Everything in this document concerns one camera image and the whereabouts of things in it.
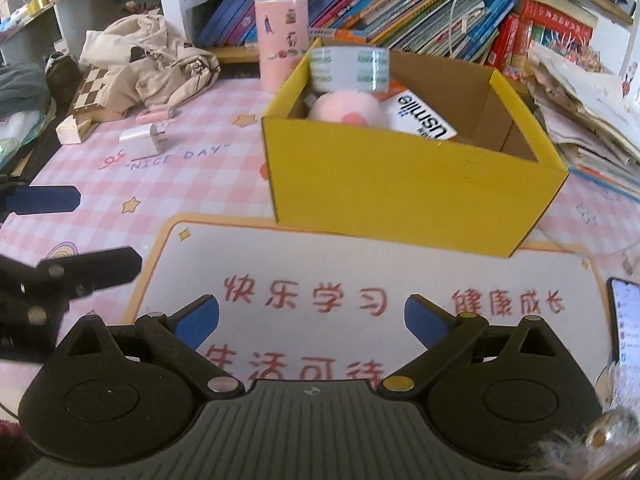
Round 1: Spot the pink checkered desktop mat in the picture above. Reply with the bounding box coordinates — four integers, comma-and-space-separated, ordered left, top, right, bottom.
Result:
0, 72, 640, 411

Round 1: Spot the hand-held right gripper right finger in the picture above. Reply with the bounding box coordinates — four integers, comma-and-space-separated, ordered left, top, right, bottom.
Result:
377, 294, 572, 401

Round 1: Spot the beige crumpled garment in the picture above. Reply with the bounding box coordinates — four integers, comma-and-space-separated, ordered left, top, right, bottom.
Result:
80, 12, 223, 111

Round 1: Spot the grey cloth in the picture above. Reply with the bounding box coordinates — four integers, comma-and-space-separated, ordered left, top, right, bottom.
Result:
0, 62, 51, 116

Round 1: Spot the white cable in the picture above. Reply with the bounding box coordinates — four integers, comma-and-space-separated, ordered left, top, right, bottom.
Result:
447, 0, 465, 58

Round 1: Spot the wooden chessboard box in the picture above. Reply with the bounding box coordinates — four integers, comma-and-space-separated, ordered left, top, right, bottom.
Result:
70, 65, 136, 141

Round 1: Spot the row of colourful books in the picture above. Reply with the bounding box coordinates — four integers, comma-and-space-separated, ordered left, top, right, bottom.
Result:
192, 0, 518, 63

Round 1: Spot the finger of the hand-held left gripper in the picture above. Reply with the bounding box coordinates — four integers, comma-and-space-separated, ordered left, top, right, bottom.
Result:
0, 185, 82, 222
0, 246, 142, 312

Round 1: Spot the clear tape roll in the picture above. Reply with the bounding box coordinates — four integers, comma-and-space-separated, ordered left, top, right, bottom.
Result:
307, 46, 392, 95

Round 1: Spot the black smartphone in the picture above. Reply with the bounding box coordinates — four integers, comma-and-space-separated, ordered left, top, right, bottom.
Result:
606, 276, 640, 366

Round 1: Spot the yellow cardboard box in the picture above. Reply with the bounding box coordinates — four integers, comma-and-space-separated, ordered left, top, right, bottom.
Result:
261, 37, 570, 259

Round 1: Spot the white charger plug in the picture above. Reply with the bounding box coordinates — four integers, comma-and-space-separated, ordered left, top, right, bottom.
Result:
119, 124, 168, 157

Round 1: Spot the dark brown bag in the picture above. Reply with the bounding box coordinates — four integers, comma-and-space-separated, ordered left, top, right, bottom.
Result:
44, 52, 83, 106

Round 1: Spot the stack of papers and booklets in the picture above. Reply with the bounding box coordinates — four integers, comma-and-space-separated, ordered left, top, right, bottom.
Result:
525, 42, 640, 201

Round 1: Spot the white and orange toothbrush box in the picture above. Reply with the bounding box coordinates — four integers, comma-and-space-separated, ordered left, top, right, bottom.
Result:
380, 87, 458, 142

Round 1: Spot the red boxed book set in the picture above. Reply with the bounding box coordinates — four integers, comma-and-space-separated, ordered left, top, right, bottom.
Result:
487, 0, 598, 81

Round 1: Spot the grey fluffy keychain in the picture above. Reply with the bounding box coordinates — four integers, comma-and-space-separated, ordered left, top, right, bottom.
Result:
532, 360, 640, 480

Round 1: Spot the small white paper box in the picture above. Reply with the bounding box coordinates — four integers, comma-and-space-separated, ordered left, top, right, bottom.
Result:
55, 115, 83, 145

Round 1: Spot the pink plush pig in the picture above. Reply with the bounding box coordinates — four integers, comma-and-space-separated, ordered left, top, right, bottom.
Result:
306, 91, 388, 128

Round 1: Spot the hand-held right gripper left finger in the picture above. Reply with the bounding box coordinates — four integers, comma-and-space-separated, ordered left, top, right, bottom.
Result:
62, 294, 246, 401

